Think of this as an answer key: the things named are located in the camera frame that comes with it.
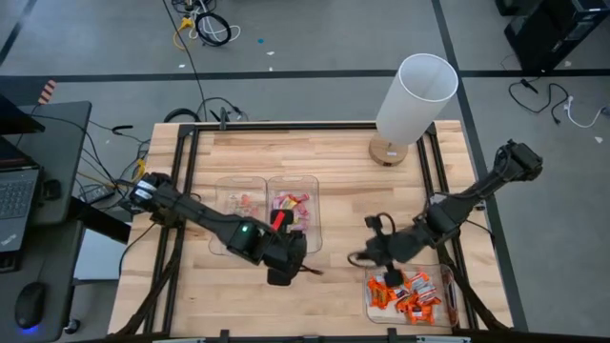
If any black power cable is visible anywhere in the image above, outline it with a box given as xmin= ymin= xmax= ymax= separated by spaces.
xmin=507 ymin=77 xmax=572 ymax=127

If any small black desk device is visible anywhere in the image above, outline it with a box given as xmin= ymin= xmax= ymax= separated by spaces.
xmin=41 ymin=178 xmax=63 ymax=201

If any black power adapter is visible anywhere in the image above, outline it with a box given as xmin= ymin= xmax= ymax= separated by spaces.
xmin=78 ymin=185 xmax=116 ymax=205

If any white floor cable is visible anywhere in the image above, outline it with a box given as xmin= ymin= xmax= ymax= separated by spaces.
xmin=188 ymin=18 xmax=243 ymax=45

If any black cable bundle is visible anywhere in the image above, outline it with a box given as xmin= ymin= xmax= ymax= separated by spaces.
xmin=164 ymin=97 xmax=249 ymax=124

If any black computer mouse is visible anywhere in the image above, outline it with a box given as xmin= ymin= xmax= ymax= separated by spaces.
xmin=12 ymin=280 xmax=50 ymax=331

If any black laptop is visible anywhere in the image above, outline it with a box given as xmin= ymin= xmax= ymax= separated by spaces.
xmin=0 ymin=135 xmax=43 ymax=253

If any orange black striped marker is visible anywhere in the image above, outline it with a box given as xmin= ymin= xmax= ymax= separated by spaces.
xmin=37 ymin=79 xmax=58 ymax=106

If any large orange Reese's pack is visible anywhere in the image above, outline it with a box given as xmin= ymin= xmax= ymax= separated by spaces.
xmin=366 ymin=278 xmax=391 ymax=311

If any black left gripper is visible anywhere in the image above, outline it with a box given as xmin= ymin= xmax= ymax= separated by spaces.
xmin=259 ymin=232 xmax=325 ymax=287

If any long black floor cable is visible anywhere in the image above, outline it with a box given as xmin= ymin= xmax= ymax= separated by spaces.
xmin=161 ymin=0 xmax=209 ymax=121

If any black computer tower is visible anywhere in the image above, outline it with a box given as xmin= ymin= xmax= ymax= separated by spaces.
xmin=495 ymin=0 xmax=610 ymax=73

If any white charger cable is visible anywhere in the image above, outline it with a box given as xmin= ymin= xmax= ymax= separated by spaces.
xmin=563 ymin=94 xmax=610 ymax=130

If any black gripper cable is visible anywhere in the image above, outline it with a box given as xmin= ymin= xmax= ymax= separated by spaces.
xmin=346 ymin=212 xmax=397 ymax=269

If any orange candy pack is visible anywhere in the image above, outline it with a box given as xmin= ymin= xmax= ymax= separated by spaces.
xmin=407 ymin=305 xmax=436 ymax=326

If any black desk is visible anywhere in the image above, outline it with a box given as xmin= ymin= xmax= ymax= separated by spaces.
xmin=0 ymin=99 xmax=94 ymax=343

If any white shade table lamp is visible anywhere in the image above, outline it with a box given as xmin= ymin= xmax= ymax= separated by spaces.
xmin=369 ymin=51 xmax=460 ymax=168

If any black coiled cable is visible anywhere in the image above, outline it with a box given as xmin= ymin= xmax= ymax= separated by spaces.
xmin=193 ymin=10 xmax=234 ymax=48

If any clear plastic bin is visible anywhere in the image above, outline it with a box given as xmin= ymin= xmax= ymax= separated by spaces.
xmin=363 ymin=263 xmax=461 ymax=330
xmin=208 ymin=175 xmax=269 ymax=257
xmin=265 ymin=174 xmax=324 ymax=254

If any black monitor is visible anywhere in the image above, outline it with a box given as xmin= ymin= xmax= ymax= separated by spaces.
xmin=0 ymin=92 xmax=47 ymax=137

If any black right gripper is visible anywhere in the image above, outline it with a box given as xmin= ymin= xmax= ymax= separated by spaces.
xmin=364 ymin=214 xmax=420 ymax=288

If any yellow extension cable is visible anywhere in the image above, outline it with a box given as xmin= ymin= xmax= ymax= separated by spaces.
xmin=172 ymin=15 xmax=197 ymax=51

